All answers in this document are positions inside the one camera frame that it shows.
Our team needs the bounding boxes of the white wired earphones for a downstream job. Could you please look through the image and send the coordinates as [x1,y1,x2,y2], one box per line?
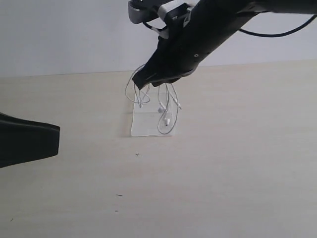
[124,63,182,136]

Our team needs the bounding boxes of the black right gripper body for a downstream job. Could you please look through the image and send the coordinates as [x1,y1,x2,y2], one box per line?
[143,4,248,77]

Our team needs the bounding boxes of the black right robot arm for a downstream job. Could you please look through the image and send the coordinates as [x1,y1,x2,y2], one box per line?
[128,0,317,89]

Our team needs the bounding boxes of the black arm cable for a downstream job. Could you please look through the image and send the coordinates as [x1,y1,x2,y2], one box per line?
[237,12,317,38]

